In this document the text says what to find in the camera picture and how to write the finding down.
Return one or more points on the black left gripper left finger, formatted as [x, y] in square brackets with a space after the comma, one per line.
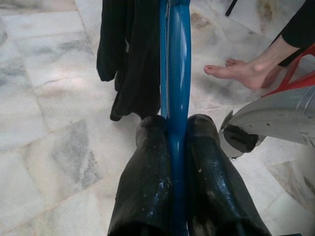
[142, 172]

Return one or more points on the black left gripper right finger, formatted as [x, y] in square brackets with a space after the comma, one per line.
[211, 184]

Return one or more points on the blue plastic clothes hanger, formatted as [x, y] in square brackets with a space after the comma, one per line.
[177, 73]

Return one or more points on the plain black garment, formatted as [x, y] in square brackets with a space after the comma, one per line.
[128, 49]

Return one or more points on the person bare foot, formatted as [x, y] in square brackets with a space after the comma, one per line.
[246, 72]

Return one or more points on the red plastic stool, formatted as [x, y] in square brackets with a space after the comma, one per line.
[302, 82]

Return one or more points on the person black trouser leg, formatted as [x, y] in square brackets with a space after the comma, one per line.
[300, 27]

